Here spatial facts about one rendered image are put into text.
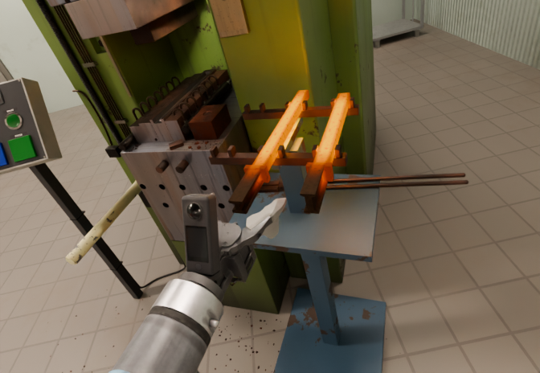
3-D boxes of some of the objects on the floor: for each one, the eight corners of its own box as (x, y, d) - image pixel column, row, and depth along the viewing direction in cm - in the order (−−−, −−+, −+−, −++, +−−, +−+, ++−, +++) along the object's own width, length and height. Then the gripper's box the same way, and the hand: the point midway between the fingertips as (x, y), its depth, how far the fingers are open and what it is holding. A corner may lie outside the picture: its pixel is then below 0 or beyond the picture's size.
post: (139, 299, 175) (0, 122, 114) (133, 298, 177) (-7, 123, 115) (143, 293, 178) (10, 116, 117) (137, 292, 180) (2, 117, 118)
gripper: (158, 301, 54) (213, 215, 68) (267, 328, 46) (304, 225, 60) (134, 268, 49) (199, 183, 63) (252, 293, 41) (296, 190, 55)
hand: (247, 192), depth 60 cm, fingers open, 14 cm apart
